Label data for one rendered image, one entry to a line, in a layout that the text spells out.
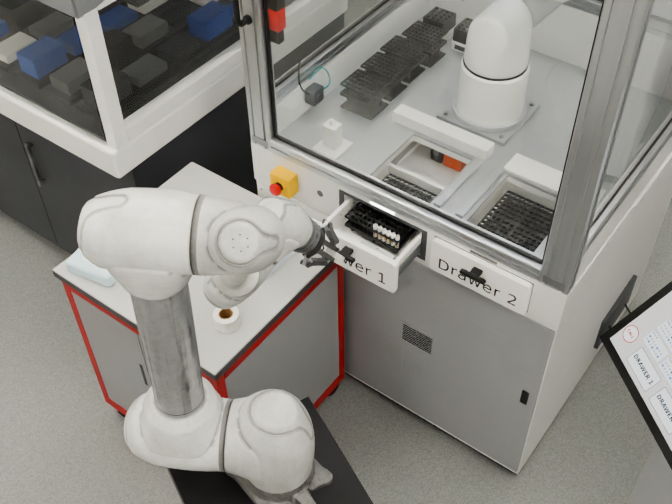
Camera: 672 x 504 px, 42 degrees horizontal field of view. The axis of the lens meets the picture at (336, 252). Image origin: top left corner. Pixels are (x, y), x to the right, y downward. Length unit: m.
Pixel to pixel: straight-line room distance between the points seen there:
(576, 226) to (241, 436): 0.89
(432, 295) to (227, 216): 1.24
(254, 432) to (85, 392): 1.54
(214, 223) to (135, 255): 0.14
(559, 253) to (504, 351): 0.46
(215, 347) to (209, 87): 0.97
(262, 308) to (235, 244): 1.07
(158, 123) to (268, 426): 1.29
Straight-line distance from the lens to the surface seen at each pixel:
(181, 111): 2.84
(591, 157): 1.92
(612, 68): 1.79
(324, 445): 2.07
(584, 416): 3.17
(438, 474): 2.96
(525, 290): 2.24
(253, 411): 1.80
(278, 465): 1.83
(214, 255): 1.33
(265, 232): 1.33
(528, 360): 2.46
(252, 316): 2.36
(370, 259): 2.28
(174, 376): 1.67
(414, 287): 2.51
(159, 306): 1.50
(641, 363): 2.04
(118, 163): 2.72
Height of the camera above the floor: 2.57
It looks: 46 degrees down
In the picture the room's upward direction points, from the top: 1 degrees counter-clockwise
